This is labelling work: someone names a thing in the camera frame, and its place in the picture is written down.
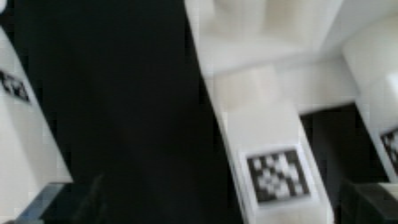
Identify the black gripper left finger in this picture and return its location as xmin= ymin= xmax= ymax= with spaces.
xmin=14 ymin=176 xmax=110 ymax=224

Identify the white chair leg with tags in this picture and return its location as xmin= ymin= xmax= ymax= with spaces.
xmin=342 ymin=27 xmax=398 ymax=183

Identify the white chair seat part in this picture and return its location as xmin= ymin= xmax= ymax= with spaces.
xmin=183 ymin=0 xmax=398 ymax=114

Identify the white chair backrest part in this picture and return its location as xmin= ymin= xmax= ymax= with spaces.
xmin=0 ymin=27 xmax=72 ymax=223

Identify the white chair leg block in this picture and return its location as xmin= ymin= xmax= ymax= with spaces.
xmin=204 ymin=67 xmax=334 ymax=224

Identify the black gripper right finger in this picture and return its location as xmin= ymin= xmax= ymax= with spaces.
xmin=339 ymin=182 xmax=398 ymax=224

